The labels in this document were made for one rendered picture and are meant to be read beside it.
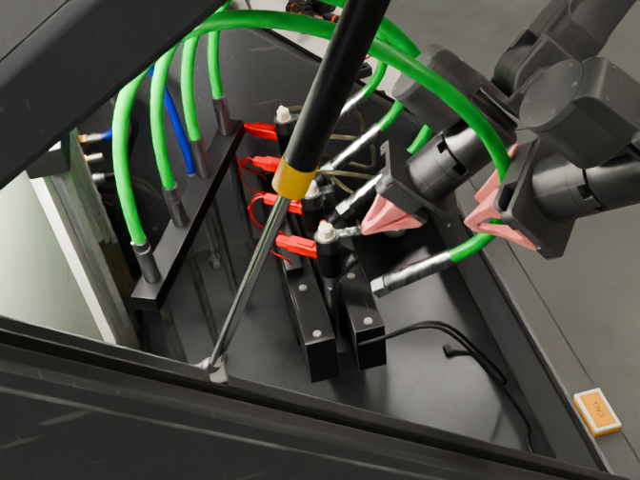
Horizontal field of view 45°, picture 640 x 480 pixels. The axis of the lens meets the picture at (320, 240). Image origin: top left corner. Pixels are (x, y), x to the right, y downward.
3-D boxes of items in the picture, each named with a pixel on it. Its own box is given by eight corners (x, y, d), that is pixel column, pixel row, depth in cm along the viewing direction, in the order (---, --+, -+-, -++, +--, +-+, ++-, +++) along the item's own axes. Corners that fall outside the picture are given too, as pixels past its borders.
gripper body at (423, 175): (376, 147, 85) (425, 104, 81) (442, 192, 89) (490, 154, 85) (378, 187, 80) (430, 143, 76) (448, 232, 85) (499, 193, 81)
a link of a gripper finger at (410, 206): (330, 190, 90) (386, 140, 84) (376, 219, 93) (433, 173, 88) (330, 231, 85) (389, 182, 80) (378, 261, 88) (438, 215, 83)
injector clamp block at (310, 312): (389, 395, 105) (385, 324, 94) (316, 414, 104) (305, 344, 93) (328, 230, 129) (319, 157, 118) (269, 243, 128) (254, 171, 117)
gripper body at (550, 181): (493, 218, 64) (563, 199, 58) (531, 127, 68) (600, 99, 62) (544, 263, 66) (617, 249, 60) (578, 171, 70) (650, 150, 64)
